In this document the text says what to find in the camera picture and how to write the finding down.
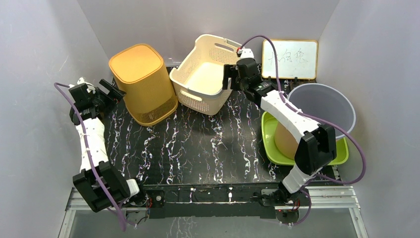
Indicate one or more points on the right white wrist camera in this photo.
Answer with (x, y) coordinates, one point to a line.
(244, 53)

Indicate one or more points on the grey and tan bucket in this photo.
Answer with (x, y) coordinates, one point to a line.
(321, 101)

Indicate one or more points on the cream perforated basket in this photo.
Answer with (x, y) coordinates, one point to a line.
(198, 79)

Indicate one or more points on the green plastic tray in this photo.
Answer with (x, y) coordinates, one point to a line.
(269, 124)

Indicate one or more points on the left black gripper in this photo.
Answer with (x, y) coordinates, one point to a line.
(110, 96)

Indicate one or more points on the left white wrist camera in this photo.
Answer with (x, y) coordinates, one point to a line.
(81, 81)

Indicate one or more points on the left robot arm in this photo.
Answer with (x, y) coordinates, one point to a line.
(98, 179)

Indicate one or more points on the orange mesh basket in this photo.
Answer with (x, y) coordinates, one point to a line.
(140, 71)

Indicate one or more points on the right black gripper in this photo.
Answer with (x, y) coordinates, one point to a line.
(230, 71)

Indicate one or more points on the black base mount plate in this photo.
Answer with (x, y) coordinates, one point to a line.
(262, 200)

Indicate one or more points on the aluminium rail frame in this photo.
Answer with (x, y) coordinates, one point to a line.
(322, 197)

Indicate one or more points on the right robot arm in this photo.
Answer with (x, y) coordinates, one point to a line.
(316, 141)

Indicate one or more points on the small whiteboard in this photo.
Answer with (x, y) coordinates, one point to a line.
(295, 59)

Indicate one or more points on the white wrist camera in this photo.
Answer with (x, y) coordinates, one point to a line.
(244, 53)
(81, 81)

